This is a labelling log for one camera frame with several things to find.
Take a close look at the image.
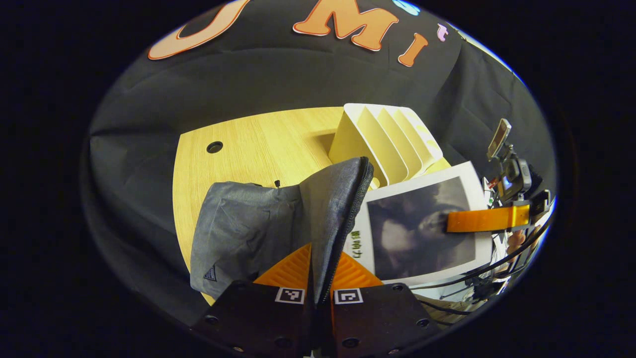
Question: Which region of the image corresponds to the white bookshelf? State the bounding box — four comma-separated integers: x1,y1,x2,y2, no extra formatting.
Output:
329,103,444,189

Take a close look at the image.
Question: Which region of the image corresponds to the grey schoolbag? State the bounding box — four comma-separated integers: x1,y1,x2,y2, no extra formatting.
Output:
190,157,374,305

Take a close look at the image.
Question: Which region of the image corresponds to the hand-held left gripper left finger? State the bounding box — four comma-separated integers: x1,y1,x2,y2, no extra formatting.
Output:
191,243,316,357

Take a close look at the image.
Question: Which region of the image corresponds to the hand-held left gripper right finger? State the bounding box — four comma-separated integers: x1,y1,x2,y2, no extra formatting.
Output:
325,252,439,357

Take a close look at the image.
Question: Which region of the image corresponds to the photo cover book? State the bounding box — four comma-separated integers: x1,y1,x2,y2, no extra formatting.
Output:
344,162,493,286

